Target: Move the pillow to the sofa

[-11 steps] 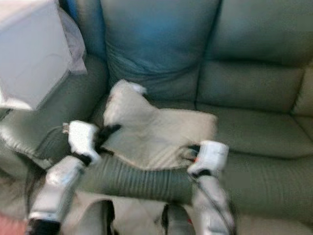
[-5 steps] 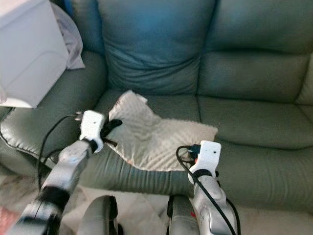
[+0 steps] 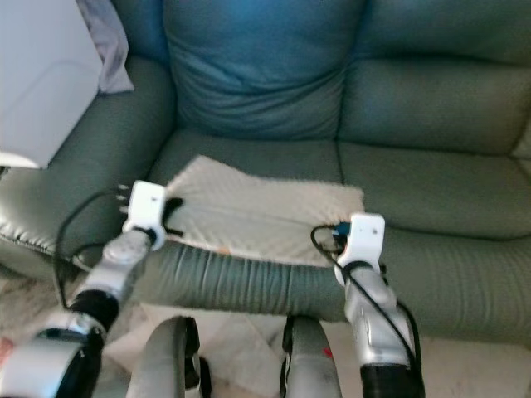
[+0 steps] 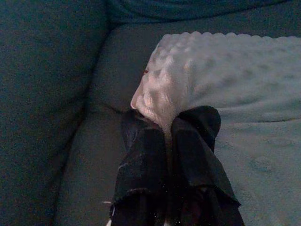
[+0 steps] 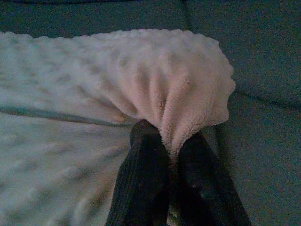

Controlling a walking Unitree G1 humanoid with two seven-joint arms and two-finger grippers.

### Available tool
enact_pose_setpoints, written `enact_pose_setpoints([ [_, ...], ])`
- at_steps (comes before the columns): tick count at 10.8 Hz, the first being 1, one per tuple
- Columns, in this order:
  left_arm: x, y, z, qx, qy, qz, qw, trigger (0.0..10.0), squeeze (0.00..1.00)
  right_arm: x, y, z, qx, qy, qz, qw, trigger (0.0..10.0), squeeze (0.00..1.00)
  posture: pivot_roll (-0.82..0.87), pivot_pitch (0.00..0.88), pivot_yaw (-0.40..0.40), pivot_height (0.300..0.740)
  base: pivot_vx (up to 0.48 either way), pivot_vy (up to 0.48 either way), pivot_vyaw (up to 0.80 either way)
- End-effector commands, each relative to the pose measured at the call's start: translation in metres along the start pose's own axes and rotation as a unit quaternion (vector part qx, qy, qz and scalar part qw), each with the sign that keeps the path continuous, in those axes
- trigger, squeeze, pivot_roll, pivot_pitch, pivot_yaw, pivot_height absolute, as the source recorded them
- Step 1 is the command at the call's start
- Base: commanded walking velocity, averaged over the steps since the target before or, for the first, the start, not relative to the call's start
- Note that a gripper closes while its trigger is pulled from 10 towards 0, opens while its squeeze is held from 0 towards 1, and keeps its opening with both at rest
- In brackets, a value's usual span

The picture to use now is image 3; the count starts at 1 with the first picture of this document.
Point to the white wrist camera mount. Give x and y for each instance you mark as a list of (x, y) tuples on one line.
[(148, 206), (365, 239)]

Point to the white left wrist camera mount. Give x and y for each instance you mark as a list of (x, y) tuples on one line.
[(148, 206)]

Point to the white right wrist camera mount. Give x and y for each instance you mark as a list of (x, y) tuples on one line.
[(365, 239)]

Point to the silver robot leg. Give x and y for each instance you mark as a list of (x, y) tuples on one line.
[(307, 365), (166, 365)]

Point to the lavender grey cloth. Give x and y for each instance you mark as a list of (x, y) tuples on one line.
[(112, 46)]

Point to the silver right robot leg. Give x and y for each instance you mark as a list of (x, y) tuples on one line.
[(307, 365)]

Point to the white plastic box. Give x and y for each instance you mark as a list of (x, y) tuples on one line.
[(41, 75)]

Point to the silver left robot leg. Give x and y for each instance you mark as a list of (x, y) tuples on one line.
[(166, 365)]

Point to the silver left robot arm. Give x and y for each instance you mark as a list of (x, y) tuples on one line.
[(66, 356)]

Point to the beige quilted pillow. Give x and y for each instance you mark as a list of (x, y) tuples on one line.
[(265, 214)]

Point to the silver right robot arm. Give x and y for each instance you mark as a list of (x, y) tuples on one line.
[(377, 323)]

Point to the dark green leather sofa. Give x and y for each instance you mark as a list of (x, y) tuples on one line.
[(423, 108)]

